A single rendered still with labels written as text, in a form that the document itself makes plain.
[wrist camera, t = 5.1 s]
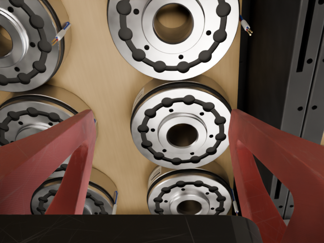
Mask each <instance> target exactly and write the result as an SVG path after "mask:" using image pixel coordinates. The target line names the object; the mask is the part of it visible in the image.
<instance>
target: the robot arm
mask: <svg viewBox="0 0 324 243"><path fill-rule="evenodd" d="M228 139H229V148H230V155H231V162H232V168H233V174H234V179H235V183H236V188H237V193H238V198H239V203H240V208H241V213H242V216H234V215H83V214H82V213H83V208H84V203H85V198H86V194H87V189H88V184H89V179H90V174H91V169H92V163H93V156H94V149H95V140H96V129H95V122H94V116H93V111H92V110H91V109H86V110H84V111H82V112H80V113H78V114H76V115H74V116H72V117H70V118H68V119H66V120H64V121H62V122H60V123H58V124H56V125H54V126H52V127H50V128H48V129H46V130H44V131H41V132H38V133H36V134H33V135H30V136H27V137H25V138H22V139H19V140H17V141H14V142H12V143H9V144H7V145H4V146H1V147H0V243H324V146H322V145H319V144H316V143H314V142H311V141H308V140H306V139H303V138H301V137H298V136H295V135H292V134H290V133H287V132H284V131H282V130H279V129H277V128H275V127H273V126H271V125H269V124H267V123H265V122H263V121H261V120H259V119H257V118H255V117H253V116H251V115H249V114H247V113H245V112H243V111H241V110H239V109H233V110H232V111H231V116H230V122H229V129H228ZM253 154H254V155H255V156H256V157H257V158H258V159H259V160H260V161H261V162H262V163H263V164H264V165H265V166H266V167H267V168H268V169H269V170H270V171H271V172H272V173H273V174H274V175H275V176H276V177H277V178H278V179H279V180H280V181H281V182H282V183H283V184H284V185H285V186H286V187H287V188H288V189H289V190H290V192H291V194H292V196H293V200H294V211H293V213H292V216H291V218H290V221H289V223H288V225H287V226H286V224H285V222H284V220H283V219H282V217H281V215H280V213H279V212H278V210H277V208H276V206H275V205H274V203H273V201H272V199H271V198H270V196H269V194H268V192H267V190H266V188H265V186H264V184H263V181H262V179H261V176H260V173H259V170H258V168H257V165H256V162H255V159H254V157H253ZM70 155H71V157H70V160H69V163H68V165H67V168H66V171H65V174H64V176H63V179H62V182H61V184H60V187H59V189H58V191H57V193H56V195H55V196H54V198H53V200H52V202H51V203H50V205H49V207H48V209H47V210H46V212H45V214H44V215H32V213H31V210H30V202H31V198H32V195H33V193H34V191H35V190H36V189H37V188H38V187H39V186H40V185H41V184H42V183H43V182H44V181H45V180H46V179H47V178H48V177H49V176H50V175H51V174H52V173H53V172H54V171H55V170H56V169H57V168H58V167H59V166H60V165H61V164H62V163H63V162H64V161H65V160H66V159H67V158H68V157H69V156H70Z"/></svg>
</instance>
